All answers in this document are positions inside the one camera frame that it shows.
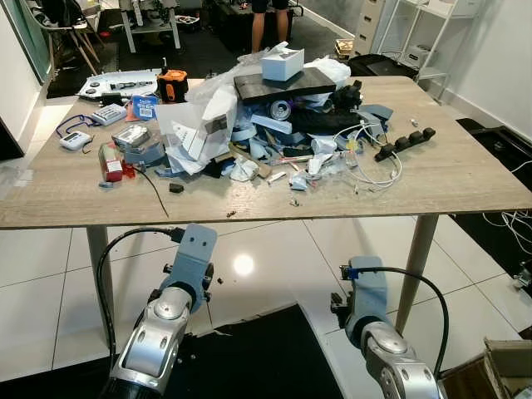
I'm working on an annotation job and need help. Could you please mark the white face mask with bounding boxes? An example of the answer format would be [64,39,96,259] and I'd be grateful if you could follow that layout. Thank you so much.
[230,158,260,183]

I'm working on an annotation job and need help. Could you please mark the black floor mat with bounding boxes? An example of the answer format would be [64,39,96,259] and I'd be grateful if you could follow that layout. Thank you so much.
[0,303,343,399]
[449,116,532,279]

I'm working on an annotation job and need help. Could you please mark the brown cardboard strip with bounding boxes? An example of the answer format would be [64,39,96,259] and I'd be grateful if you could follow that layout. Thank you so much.
[229,145,272,178]

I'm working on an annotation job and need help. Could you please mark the blue grey plastic part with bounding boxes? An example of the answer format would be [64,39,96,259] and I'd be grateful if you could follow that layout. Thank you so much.
[123,143,166,168]
[363,103,395,127]

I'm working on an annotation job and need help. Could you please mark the large white plastic bag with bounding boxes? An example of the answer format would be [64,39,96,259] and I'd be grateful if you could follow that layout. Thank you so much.
[156,87,242,177]

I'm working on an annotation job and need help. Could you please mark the red box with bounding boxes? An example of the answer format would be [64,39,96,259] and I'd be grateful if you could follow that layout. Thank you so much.
[98,143,126,183]

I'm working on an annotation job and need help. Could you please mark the light wood table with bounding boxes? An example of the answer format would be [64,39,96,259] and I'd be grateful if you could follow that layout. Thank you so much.
[0,75,532,333]

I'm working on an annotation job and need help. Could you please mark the silver tin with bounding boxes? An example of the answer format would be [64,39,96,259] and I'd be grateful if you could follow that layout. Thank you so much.
[111,125,151,152]

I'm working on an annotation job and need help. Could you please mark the black power strip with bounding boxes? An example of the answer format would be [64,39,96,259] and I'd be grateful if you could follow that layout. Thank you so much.
[373,126,438,163]

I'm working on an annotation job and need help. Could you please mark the blue card pack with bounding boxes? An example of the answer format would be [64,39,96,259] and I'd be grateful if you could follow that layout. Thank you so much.
[131,94,160,122]

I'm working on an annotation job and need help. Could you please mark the brown cardboard box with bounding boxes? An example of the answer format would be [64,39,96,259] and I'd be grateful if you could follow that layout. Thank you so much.
[439,337,532,399]

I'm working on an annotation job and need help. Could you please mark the black ribbed tray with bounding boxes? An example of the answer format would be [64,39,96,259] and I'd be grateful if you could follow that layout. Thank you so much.
[278,106,371,135]

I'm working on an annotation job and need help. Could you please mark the white keypad remote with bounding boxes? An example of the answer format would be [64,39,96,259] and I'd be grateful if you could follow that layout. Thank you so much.
[89,103,128,127]

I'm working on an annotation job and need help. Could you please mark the small white device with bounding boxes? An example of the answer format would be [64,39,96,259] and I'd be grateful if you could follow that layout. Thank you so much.
[58,130,93,152]

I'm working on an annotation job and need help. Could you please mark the orange black tape measure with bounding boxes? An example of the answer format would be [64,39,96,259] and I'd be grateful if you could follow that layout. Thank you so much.
[156,69,191,104]

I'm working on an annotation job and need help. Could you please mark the clear bubble wrap bag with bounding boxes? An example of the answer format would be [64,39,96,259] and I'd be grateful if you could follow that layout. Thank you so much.
[185,60,267,126]

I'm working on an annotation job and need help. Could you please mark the dark grey flat slab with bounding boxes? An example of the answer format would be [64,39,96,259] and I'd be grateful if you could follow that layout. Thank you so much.
[234,66,338,106]

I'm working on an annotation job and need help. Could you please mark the black motor device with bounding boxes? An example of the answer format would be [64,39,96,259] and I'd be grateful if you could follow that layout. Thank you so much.
[331,80,365,114]

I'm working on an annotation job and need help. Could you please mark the white plastic tray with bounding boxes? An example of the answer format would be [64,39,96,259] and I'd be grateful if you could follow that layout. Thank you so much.
[77,68,165,101]

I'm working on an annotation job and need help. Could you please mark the small white cardboard box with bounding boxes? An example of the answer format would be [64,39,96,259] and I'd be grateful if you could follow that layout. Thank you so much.
[261,46,306,82]

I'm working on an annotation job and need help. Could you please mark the crumpled white plastic bag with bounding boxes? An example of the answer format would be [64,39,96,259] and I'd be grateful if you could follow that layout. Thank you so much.
[303,57,352,89]

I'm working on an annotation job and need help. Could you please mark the person bare legs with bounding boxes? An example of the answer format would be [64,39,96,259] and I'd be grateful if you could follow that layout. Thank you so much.
[249,0,292,56]

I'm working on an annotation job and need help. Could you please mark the beige drawer cabinet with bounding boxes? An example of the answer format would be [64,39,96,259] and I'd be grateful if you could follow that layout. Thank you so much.
[353,0,387,56]

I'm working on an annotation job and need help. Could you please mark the dark chair wooden legs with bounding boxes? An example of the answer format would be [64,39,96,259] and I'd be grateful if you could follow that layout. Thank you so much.
[23,0,105,76]

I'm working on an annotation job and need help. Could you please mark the white metal rack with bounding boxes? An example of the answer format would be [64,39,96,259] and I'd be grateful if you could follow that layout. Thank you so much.
[378,0,483,84]

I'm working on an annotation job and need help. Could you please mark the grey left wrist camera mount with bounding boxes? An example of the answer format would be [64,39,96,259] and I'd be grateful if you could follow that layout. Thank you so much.
[169,223,219,315]

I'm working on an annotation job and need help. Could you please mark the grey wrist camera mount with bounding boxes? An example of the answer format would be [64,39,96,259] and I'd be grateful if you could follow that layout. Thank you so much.
[343,256,390,329]
[169,223,219,315]

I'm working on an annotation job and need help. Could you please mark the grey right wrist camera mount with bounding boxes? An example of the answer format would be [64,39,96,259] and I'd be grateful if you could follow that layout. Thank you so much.
[343,256,390,329]

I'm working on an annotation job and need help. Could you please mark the thin black cable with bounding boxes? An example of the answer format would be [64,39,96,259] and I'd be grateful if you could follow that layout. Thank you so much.
[133,163,172,219]

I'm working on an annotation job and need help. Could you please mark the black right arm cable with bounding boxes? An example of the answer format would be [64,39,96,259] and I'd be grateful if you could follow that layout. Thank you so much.
[349,264,451,379]

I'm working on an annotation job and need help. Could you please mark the white cable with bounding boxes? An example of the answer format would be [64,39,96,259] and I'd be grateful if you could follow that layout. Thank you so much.
[331,123,405,189]

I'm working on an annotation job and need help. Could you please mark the white floor cables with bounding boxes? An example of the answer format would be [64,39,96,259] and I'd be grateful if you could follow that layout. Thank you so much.
[480,208,532,259]

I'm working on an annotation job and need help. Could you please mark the blue lanyard cord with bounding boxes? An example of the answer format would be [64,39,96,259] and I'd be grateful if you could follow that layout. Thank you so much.
[55,113,94,139]

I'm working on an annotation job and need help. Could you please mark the grey desk frame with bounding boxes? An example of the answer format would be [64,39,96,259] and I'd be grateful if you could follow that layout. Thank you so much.
[116,0,184,52]

